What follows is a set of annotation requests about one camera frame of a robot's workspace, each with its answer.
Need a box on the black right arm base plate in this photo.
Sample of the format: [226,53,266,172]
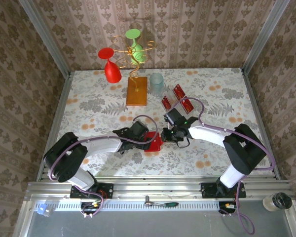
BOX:
[201,182,247,199]

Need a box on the red credit card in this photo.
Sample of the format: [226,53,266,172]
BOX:
[161,95,173,111]
[180,96,195,115]
[172,83,186,99]

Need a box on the clear glass tumbler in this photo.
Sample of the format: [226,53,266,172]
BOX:
[149,73,165,96]

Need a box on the gold wire rack wooden base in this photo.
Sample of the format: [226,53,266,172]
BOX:
[112,35,157,107]

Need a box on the green wine glass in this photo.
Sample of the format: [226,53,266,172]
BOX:
[125,29,148,65]

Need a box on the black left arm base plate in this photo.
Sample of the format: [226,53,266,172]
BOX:
[69,183,114,199]

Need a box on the aluminium frame post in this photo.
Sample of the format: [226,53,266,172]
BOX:
[241,0,291,75]
[18,0,72,79]

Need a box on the glass jar black lid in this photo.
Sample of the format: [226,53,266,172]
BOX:
[262,192,293,212]

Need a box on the aluminium side rail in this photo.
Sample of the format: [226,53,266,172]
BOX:
[39,71,74,177]
[240,68,282,180]

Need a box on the aluminium front frame rail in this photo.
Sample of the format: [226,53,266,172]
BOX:
[24,175,293,201]

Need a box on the blue white connector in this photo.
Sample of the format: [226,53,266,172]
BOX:
[36,202,54,218]

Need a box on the red card holder wallet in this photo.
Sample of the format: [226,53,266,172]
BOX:
[144,131,164,153]

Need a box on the ratchet wrench green handle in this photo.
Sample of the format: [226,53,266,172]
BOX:
[144,196,180,208]

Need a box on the grey metal panel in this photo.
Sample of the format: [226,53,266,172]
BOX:
[13,200,296,237]

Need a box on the slotted grey cable duct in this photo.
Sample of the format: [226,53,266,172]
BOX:
[33,201,222,212]

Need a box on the red wine glass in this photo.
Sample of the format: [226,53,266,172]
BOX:
[98,47,122,83]

